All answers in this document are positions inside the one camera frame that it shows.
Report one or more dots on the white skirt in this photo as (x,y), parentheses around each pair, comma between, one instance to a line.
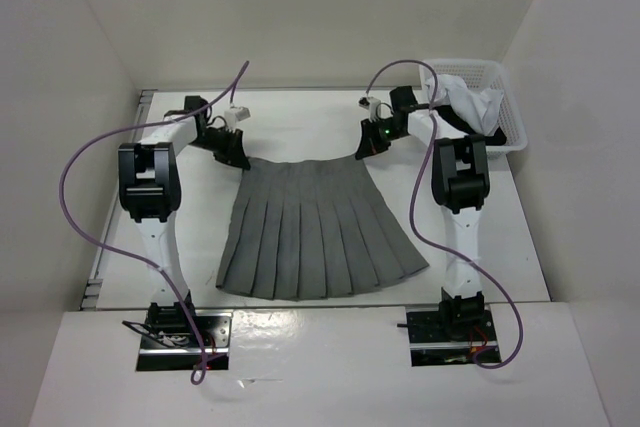
(480,109)

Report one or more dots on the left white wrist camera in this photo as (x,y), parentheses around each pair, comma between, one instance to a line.
(233,115)

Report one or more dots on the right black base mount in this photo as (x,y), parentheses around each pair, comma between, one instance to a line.
(431,345)

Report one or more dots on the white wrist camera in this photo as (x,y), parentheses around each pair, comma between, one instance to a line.
(372,105)
(233,115)

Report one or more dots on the grey pleated skirt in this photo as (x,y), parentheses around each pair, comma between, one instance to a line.
(311,230)

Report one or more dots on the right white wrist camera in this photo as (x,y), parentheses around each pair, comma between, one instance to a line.
(372,105)

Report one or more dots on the black skirt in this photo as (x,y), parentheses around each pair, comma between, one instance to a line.
(495,134)

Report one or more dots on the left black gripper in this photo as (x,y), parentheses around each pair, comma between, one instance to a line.
(233,153)

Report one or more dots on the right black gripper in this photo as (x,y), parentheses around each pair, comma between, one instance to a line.
(370,145)

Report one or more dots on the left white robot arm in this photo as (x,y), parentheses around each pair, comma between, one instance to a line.
(150,192)

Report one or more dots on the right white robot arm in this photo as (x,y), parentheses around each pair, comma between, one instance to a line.
(460,184)

